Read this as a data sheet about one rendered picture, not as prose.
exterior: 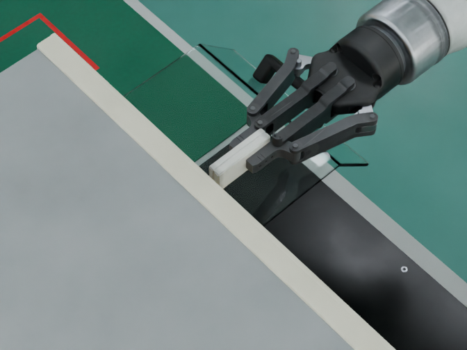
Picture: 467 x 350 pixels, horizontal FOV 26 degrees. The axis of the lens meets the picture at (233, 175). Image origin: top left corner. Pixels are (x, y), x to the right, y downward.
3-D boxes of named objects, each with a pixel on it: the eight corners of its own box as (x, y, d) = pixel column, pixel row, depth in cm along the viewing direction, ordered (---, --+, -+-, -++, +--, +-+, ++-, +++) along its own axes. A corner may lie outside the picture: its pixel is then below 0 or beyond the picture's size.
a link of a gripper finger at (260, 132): (265, 131, 100) (260, 126, 101) (212, 171, 98) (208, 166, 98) (265, 148, 103) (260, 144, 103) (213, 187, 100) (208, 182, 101)
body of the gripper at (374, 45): (405, 98, 109) (345, 145, 106) (349, 53, 113) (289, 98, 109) (415, 53, 103) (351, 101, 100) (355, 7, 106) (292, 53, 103)
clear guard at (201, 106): (233, 51, 131) (233, 19, 126) (368, 164, 121) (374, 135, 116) (28, 195, 119) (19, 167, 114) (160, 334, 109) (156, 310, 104)
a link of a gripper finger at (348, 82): (343, 96, 107) (354, 103, 107) (268, 156, 103) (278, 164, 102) (347, 73, 104) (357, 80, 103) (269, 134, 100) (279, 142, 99)
